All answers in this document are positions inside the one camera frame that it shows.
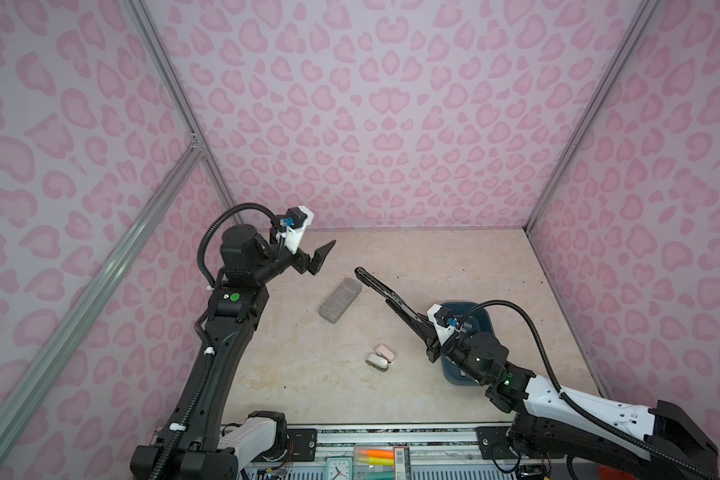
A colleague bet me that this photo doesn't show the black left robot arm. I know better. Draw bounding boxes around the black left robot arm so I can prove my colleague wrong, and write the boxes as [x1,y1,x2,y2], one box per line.
[130,203,334,479]

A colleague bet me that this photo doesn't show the teal alarm clock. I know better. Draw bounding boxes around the teal alarm clock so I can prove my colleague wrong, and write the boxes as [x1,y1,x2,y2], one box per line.
[323,457,354,480]

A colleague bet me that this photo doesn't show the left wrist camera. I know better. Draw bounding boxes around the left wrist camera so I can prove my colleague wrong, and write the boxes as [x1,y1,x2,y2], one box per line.
[276,206,314,254]

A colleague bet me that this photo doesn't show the black long stapler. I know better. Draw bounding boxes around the black long stapler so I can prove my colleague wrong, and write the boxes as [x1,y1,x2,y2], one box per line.
[354,267,438,348]

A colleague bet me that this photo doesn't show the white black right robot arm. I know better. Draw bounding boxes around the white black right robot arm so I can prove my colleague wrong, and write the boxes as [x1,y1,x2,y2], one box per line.
[413,300,719,479]

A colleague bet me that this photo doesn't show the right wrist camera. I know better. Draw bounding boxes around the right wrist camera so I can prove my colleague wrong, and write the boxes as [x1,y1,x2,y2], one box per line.
[427,304,457,347]

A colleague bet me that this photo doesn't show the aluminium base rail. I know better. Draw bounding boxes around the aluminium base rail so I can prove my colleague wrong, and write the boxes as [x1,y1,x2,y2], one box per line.
[152,422,601,480]

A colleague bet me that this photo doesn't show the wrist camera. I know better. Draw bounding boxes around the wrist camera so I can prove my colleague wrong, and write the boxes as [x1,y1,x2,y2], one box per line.
[427,304,457,347]
[276,206,314,254]

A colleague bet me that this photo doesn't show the teal plastic tray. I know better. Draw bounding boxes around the teal plastic tray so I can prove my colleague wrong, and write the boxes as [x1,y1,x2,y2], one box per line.
[442,301,494,386]

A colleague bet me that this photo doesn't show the pink mini stapler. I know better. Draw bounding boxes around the pink mini stapler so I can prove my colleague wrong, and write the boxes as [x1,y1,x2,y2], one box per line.
[374,344,396,364]

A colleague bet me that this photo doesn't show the white mini stapler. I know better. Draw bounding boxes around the white mini stapler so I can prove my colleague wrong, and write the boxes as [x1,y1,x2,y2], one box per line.
[365,353,389,372]

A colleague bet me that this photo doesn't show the highlighter pen set box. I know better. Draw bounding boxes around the highlighter pen set box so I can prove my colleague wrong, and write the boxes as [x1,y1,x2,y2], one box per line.
[353,445,413,480]

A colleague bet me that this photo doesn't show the grey stone block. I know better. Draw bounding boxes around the grey stone block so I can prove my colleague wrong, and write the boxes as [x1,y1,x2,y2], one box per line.
[318,278,362,324]

